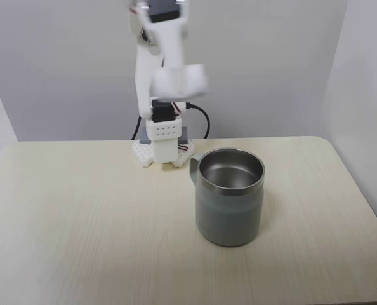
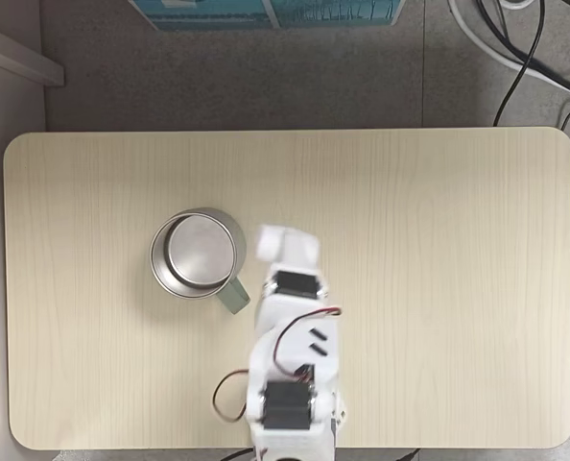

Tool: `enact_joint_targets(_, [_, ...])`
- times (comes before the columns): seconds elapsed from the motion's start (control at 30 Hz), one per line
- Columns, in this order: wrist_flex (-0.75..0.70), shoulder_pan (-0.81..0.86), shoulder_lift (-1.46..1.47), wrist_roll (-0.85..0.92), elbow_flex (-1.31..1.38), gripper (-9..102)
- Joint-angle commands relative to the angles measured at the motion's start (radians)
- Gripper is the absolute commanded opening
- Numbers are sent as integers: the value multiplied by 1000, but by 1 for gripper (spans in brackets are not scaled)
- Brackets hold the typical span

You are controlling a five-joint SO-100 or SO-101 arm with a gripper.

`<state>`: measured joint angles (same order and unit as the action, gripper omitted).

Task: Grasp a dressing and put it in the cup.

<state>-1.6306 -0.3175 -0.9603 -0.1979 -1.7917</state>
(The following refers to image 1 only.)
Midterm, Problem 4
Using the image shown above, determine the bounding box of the green steel mug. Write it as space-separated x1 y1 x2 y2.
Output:
188 147 267 248

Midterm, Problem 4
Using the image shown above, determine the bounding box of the red black servo wire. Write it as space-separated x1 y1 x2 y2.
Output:
171 101 190 153

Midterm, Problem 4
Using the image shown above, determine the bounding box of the black data cable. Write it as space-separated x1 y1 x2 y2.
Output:
130 115 142 141

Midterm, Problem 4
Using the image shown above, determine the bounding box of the black power cable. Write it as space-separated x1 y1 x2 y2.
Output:
185 102 211 140

